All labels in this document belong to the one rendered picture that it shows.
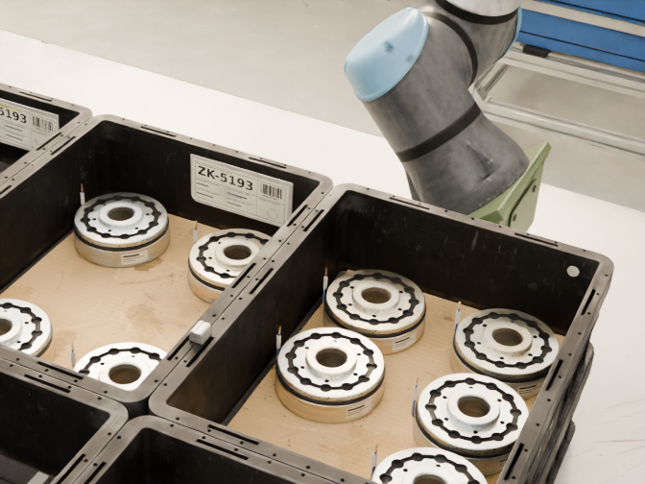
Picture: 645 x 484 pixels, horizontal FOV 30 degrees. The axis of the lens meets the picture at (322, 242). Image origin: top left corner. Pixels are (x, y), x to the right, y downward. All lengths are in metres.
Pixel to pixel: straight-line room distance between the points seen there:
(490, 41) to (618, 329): 0.38
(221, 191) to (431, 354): 0.31
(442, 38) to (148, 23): 2.43
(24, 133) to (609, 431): 0.75
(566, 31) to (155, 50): 1.27
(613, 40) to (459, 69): 1.56
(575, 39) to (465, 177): 1.63
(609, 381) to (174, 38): 2.52
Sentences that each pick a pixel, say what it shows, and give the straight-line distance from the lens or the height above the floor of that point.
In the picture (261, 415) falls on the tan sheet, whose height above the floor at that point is 0.83.
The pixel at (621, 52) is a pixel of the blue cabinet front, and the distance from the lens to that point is 3.00.
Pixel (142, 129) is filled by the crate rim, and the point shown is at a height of 0.93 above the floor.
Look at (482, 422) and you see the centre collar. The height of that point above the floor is 0.87.
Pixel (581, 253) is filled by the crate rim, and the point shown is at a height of 0.93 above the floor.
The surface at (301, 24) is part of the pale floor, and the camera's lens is 3.83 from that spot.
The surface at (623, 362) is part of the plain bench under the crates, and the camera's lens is 1.46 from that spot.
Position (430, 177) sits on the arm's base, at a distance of 1.43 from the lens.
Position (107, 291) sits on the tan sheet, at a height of 0.83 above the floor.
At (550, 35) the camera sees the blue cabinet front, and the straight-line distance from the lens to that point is 3.04.
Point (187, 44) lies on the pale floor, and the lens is 3.69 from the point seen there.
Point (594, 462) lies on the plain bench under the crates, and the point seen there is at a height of 0.70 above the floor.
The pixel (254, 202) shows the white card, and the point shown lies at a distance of 1.32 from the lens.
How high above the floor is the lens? 1.60
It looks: 35 degrees down
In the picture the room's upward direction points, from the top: 3 degrees clockwise
